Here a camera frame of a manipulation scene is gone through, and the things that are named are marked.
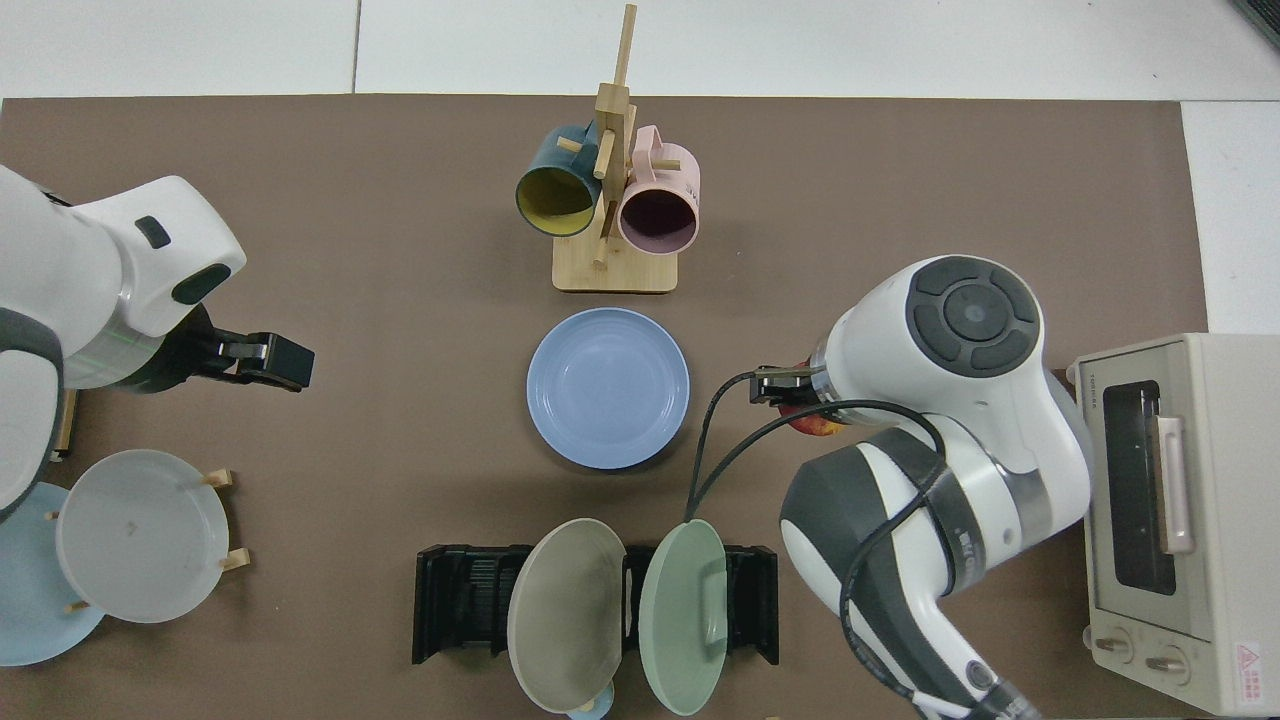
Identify light blue plate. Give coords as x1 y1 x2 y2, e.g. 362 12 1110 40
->
0 482 109 668

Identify pink cup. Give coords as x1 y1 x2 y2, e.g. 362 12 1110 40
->
617 125 701 256

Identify red yellow apple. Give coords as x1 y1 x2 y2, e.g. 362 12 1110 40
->
788 400 843 439

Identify wooden cup stand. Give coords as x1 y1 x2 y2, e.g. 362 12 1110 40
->
552 3 681 295

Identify wooden plate stand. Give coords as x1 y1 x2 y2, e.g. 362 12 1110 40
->
44 467 251 614

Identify wire basket with wooden floor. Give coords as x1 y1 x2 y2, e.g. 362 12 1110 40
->
48 388 83 463

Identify brown table cloth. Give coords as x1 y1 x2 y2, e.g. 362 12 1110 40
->
0 95 1211 720

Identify small blue round thing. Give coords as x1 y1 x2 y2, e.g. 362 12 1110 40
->
566 683 616 720

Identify pale green plate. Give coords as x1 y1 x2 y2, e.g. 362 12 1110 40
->
638 518 729 717

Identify black dish rack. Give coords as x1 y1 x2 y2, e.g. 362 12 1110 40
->
412 543 780 666

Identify dark grey object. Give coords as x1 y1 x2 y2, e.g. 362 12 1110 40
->
1228 0 1280 51

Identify beige grey plate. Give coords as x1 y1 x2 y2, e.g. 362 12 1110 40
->
506 517 629 715

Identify pale toaster oven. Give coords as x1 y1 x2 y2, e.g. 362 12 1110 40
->
1065 332 1280 717

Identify dark teal cup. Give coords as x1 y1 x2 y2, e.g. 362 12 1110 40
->
515 122 603 239

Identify white plate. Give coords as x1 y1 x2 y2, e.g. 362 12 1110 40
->
55 449 231 625

